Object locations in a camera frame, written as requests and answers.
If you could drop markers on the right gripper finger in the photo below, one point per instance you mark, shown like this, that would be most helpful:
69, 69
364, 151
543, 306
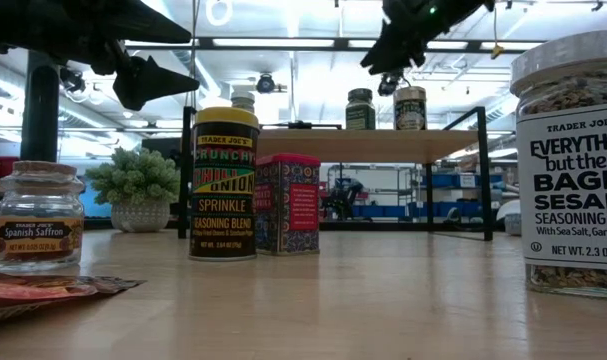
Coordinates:
415, 55
385, 57

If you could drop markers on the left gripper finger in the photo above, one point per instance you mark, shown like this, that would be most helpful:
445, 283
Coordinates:
138, 25
143, 85

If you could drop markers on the furikake jar with tan lid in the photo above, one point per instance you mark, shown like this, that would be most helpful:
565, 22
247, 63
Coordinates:
409, 115

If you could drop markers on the green-lidded spice jar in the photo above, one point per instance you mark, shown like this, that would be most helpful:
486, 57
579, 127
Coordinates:
360, 117

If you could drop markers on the white-lidded bagel seasoning jar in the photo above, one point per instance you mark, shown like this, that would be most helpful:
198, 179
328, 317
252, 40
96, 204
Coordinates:
243, 102
573, 190

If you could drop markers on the yellow-lidded chili onion jar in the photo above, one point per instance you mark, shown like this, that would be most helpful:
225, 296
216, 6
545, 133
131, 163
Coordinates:
223, 200

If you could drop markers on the red-lidded smoked paprika tin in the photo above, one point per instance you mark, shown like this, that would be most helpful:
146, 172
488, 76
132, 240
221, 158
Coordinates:
290, 210

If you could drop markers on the saffron glass jar cork lid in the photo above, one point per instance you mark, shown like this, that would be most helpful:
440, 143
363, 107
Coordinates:
35, 235

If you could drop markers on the orange snack packet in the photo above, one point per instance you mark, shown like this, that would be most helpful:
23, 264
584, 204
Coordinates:
33, 292

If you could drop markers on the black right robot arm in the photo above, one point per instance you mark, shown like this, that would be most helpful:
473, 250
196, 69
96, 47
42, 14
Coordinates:
458, 7

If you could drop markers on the wooden shelf with black legs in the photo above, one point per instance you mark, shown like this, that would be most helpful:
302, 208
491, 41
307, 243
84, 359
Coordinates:
373, 145

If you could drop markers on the black monitor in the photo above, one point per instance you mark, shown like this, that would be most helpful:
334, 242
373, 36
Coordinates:
163, 150

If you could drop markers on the green succulent in white pot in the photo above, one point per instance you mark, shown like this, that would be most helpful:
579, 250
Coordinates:
133, 180

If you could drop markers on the black office chair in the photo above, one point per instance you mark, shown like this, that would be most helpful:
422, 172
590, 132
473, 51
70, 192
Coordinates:
343, 200

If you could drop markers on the red storage bin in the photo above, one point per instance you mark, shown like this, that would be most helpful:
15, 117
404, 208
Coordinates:
0, 170

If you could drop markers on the rack with blue bins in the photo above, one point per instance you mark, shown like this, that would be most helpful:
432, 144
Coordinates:
448, 207

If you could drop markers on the small round white-topped pot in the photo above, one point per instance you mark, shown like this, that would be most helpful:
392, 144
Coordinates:
510, 222

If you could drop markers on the black metal rig frame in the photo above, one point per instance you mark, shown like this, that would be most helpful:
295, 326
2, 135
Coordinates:
40, 125

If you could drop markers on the black overhead camera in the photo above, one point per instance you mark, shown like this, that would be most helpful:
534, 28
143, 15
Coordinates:
265, 84

